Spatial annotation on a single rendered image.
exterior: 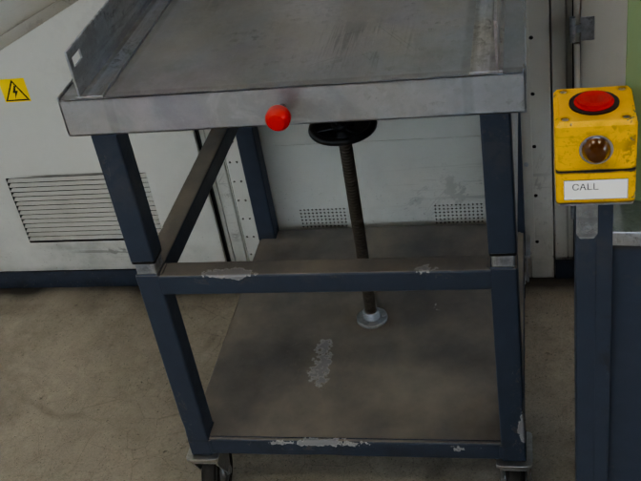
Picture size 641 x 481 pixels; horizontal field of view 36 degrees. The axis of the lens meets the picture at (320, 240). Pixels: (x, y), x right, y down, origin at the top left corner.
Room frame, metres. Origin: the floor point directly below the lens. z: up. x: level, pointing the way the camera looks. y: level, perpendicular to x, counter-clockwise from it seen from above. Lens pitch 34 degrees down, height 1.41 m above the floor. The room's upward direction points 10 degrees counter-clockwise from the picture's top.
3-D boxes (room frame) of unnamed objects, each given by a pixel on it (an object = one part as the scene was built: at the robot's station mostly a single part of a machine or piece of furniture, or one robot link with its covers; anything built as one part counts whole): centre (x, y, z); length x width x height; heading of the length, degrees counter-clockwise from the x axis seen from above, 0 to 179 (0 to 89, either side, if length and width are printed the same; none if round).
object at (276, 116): (1.15, 0.02, 0.82); 0.04 x 0.03 x 0.03; 165
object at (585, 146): (0.84, -0.29, 0.87); 0.03 x 0.01 x 0.03; 75
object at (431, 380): (1.50, -0.07, 0.46); 0.64 x 0.58 x 0.66; 165
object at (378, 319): (1.50, -0.07, 0.18); 0.06 x 0.06 x 0.02
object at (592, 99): (0.89, -0.30, 0.90); 0.04 x 0.04 x 0.02
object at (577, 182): (0.89, -0.30, 0.85); 0.08 x 0.08 x 0.10; 75
